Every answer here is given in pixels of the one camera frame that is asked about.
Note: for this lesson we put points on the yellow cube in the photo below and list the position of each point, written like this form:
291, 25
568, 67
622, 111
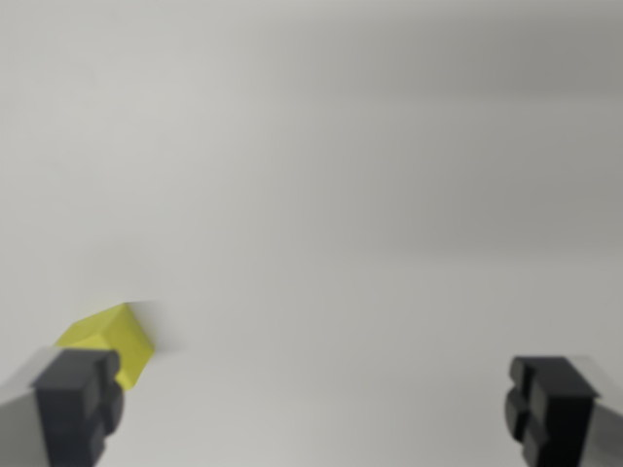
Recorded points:
124, 340

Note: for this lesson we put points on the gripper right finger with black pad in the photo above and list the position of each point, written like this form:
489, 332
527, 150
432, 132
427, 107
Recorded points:
555, 413

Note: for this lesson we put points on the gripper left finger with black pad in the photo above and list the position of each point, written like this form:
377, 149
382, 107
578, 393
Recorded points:
68, 408

